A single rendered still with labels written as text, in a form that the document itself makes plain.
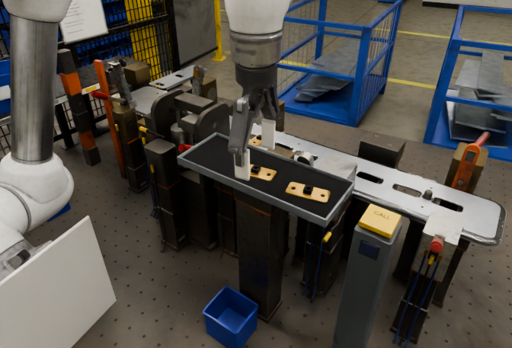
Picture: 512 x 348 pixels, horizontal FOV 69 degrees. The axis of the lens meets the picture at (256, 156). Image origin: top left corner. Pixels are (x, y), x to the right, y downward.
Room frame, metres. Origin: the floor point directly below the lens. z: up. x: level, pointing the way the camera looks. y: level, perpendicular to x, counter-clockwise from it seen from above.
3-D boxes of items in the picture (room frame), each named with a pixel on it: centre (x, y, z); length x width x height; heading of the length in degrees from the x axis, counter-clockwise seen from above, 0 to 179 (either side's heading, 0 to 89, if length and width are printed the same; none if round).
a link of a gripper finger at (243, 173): (0.60, 0.03, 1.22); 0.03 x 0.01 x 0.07; 65
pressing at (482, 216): (1.06, -0.03, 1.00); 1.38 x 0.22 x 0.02; 56
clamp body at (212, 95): (1.48, 0.20, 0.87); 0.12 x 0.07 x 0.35; 146
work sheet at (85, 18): (1.72, 0.77, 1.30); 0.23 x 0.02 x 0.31; 146
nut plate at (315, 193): (0.58, -0.10, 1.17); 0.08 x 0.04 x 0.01; 67
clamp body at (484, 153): (0.90, -0.61, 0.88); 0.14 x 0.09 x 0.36; 146
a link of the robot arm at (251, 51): (0.65, 0.00, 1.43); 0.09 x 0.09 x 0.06
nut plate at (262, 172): (0.65, 0.00, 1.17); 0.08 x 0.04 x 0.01; 65
